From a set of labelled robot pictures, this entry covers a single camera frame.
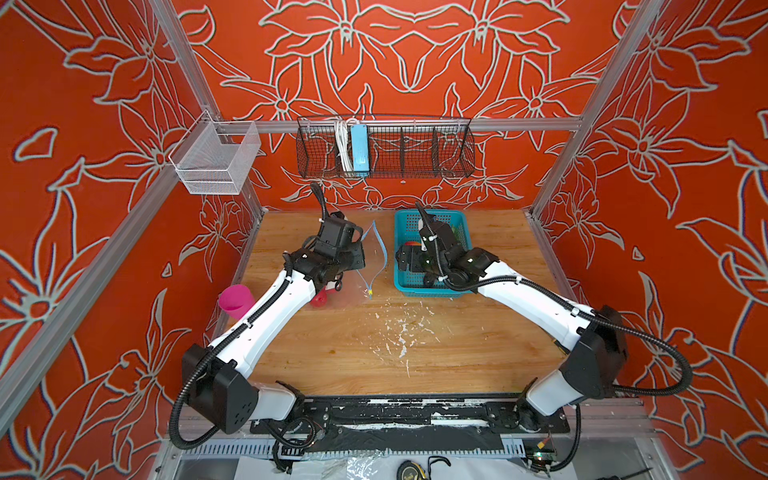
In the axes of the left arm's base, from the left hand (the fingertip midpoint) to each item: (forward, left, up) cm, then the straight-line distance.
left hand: (357, 249), depth 79 cm
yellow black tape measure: (-45, -16, -20) cm, 52 cm away
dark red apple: (-6, +12, -18) cm, 23 cm away
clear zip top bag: (+1, -5, -4) cm, 7 cm away
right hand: (+1, -13, -2) cm, 13 cm away
